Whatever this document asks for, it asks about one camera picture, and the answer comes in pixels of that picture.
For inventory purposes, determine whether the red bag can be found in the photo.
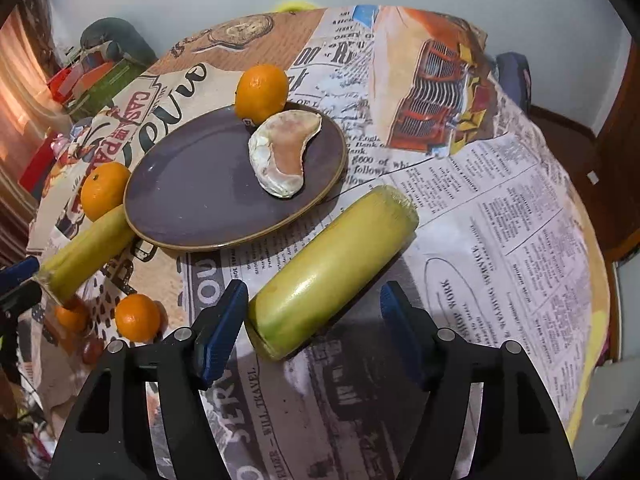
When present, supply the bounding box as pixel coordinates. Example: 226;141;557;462
47;67;86;103

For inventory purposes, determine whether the large orange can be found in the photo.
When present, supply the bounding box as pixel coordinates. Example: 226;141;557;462
235;64;291;126

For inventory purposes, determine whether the small orange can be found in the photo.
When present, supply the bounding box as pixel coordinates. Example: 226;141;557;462
54;296;90;333
115;293;162;343

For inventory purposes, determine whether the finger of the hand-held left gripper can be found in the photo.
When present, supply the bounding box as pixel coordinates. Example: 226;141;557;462
0;280;43;313
0;256;41;281

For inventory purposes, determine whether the printed newspaper pattern tablecloth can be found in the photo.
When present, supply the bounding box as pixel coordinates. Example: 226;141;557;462
27;5;601;480

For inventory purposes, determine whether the brown wooden door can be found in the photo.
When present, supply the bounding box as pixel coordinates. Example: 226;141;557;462
595;45;640;261

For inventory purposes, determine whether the orange brown curtain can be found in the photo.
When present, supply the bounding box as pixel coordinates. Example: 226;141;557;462
0;0;76;261

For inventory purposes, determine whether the red tomato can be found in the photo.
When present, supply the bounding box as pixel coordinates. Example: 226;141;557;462
81;337;106;362

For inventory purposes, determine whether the green box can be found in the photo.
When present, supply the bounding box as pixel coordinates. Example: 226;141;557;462
70;62;146;111

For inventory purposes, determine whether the purple ceramic plate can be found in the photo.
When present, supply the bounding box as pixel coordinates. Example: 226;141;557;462
122;101;349;252

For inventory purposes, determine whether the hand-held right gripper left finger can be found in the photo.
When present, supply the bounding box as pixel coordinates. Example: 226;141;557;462
47;279;250;480

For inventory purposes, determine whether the red flat box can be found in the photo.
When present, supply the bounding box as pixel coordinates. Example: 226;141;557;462
19;130;58;196

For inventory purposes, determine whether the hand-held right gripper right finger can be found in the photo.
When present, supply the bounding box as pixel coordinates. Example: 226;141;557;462
379;280;593;480

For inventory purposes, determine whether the grey plush toy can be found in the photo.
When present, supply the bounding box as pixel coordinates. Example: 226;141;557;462
80;17;158;68

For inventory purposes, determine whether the large yellow-green corn cob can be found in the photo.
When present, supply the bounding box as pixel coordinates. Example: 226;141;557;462
244;185;420;362

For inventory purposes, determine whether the orange box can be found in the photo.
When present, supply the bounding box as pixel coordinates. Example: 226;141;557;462
85;62;116;85

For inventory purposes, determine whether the yellow cloth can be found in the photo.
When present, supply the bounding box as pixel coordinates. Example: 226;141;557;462
565;200;612;431

